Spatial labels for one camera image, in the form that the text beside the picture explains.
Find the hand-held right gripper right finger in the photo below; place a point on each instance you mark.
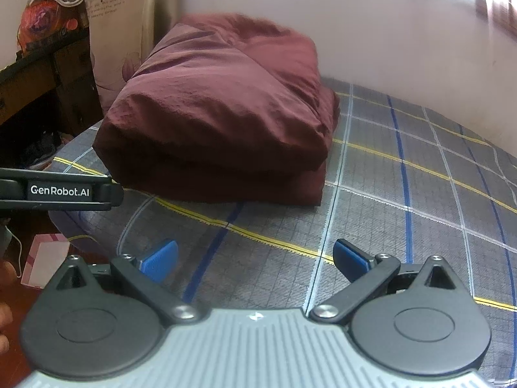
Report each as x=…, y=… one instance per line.
x=351, y=258

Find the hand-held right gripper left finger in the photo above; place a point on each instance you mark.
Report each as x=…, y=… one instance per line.
x=159, y=261

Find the maroon puffer jacket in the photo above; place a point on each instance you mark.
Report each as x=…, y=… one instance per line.
x=218, y=121

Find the person's left hand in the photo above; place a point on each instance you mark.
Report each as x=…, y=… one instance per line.
x=4, y=316

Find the dark shoes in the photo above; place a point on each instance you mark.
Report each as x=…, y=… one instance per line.
x=44, y=151

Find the pink box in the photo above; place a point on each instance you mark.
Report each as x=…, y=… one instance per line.
x=46, y=260

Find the grey plaid bed sheet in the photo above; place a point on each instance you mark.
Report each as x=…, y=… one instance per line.
x=404, y=194

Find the dark wooden desk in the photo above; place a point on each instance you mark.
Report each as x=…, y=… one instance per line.
x=48, y=81

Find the floral beige curtain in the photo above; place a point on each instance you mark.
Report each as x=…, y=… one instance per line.
x=117, y=40

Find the colourful floral bag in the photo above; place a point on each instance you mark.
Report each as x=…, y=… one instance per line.
x=48, y=16

